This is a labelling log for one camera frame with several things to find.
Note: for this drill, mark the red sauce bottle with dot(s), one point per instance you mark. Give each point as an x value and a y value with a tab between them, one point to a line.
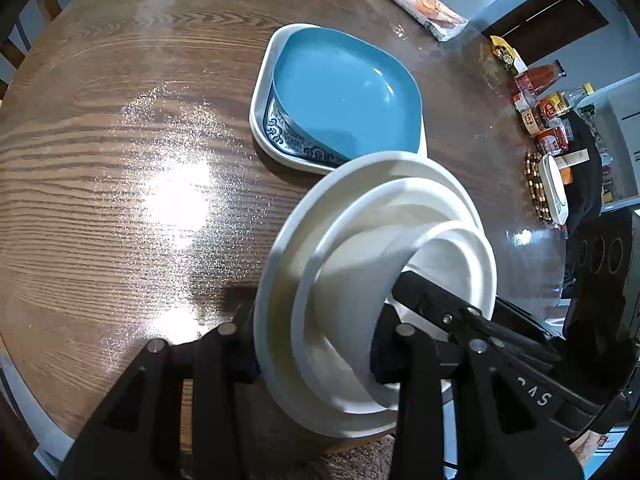
539	79

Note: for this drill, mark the small white bowl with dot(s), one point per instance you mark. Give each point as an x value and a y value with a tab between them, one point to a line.
357	279

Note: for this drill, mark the beaded wooden trivet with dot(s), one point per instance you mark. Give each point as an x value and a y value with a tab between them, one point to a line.
534	186

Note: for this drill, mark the blue patterned dish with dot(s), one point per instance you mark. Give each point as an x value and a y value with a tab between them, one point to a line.
285	139

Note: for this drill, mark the red label jar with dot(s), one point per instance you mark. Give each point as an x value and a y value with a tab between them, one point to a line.
552	141

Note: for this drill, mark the blue rounded plate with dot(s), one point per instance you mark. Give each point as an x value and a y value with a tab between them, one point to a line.
346	96

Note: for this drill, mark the white kitchen scale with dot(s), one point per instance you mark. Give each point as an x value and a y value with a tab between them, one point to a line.
553	186

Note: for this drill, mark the large white plate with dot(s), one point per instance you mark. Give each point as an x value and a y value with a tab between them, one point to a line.
291	250

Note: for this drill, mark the white snack bag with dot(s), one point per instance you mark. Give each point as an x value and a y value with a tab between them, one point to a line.
441	21

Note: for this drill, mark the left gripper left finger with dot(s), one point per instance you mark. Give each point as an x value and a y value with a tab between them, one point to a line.
239	346

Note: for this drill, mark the medium white bowl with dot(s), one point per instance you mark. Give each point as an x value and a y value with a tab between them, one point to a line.
406	224

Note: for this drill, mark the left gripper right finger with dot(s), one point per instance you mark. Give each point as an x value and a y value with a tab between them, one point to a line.
387	349

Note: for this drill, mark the yellow snack packet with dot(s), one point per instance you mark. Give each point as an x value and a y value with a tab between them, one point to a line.
507	56

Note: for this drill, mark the white rectangular tray dish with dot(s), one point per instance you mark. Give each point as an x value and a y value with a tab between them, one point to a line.
260	98

